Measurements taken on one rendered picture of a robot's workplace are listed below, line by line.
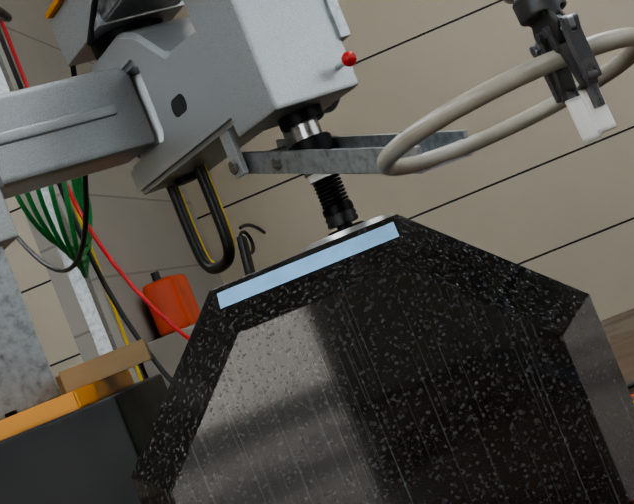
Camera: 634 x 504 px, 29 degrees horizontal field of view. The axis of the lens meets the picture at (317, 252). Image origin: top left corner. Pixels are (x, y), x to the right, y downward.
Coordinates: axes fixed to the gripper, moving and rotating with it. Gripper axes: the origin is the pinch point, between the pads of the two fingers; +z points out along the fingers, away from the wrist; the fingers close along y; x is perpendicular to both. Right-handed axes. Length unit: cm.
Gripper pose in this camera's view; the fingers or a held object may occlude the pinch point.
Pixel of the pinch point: (591, 115)
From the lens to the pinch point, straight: 185.3
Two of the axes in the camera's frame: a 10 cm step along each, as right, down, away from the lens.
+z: 4.0, 9.1, -1.0
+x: -9.0, 3.7, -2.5
